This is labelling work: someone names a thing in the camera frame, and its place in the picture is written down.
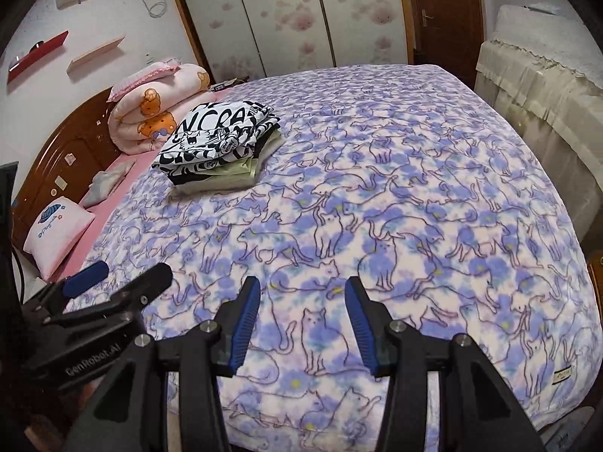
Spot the brown wooden headboard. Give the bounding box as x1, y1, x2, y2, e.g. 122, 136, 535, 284
9, 87, 123, 250

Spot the grey cloth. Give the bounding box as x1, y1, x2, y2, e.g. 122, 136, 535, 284
79, 160, 130, 209

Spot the small pink pillow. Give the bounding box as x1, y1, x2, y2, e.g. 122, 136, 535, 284
23, 203, 97, 281

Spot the pink bear print quilt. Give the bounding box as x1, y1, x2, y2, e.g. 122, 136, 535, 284
107, 56, 211, 155

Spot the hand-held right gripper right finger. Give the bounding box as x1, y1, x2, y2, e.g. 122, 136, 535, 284
344, 275, 539, 452

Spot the pink bed sheet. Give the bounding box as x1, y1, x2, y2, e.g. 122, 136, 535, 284
61, 148, 163, 283

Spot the brown wooden door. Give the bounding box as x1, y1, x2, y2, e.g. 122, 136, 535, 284
405, 0, 486, 90

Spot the light wooden wall shelf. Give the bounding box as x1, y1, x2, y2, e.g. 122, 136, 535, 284
66, 35, 127, 76

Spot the red wall shelf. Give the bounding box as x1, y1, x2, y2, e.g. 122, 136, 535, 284
7, 31, 70, 84

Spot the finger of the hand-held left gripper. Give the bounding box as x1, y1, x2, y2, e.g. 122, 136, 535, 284
21, 260, 110, 317
41, 263, 174, 327

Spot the dark bedside table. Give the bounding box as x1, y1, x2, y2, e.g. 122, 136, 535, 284
210, 78, 250, 94

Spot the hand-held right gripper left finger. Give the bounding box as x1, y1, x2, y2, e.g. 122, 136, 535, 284
70, 275, 262, 452

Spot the beige cloth covered furniture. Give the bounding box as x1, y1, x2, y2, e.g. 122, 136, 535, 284
473, 4, 603, 269

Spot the purple cat print blanket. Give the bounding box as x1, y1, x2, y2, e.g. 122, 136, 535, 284
63, 63, 597, 452

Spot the light green garment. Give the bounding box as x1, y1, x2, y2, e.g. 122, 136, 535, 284
172, 132, 283, 196

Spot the black and white printed jacket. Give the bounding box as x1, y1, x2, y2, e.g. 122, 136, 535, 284
152, 99, 281, 184

